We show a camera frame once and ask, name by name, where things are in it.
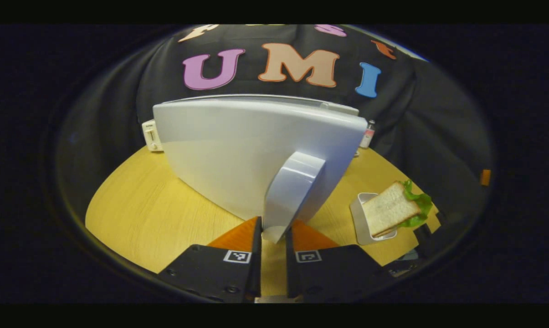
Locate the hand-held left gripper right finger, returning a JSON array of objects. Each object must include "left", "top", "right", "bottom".
[{"left": 286, "top": 220, "right": 393, "bottom": 301}]

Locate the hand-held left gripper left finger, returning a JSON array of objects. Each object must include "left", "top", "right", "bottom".
[{"left": 158, "top": 216, "right": 262, "bottom": 303}]

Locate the sandwich with green lettuce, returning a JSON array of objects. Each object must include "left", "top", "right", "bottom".
[{"left": 362, "top": 180, "right": 433, "bottom": 238}]

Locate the white microwave oven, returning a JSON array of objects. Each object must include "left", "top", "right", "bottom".
[{"left": 153, "top": 94, "right": 368, "bottom": 243}]

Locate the white plastic tray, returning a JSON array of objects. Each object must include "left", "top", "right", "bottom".
[{"left": 350, "top": 192, "right": 398, "bottom": 246}]

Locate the black backdrop cloth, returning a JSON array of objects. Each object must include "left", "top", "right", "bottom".
[{"left": 56, "top": 25, "right": 493, "bottom": 228}]

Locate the small bottle with pink label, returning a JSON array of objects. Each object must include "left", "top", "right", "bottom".
[{"left": 359, "top": 120, "right": 376, "bottom": 149}]

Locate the white toaster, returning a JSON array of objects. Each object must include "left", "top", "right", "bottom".
[{"left": 142, "top": 119, "right": 164, "bottom": 152}]

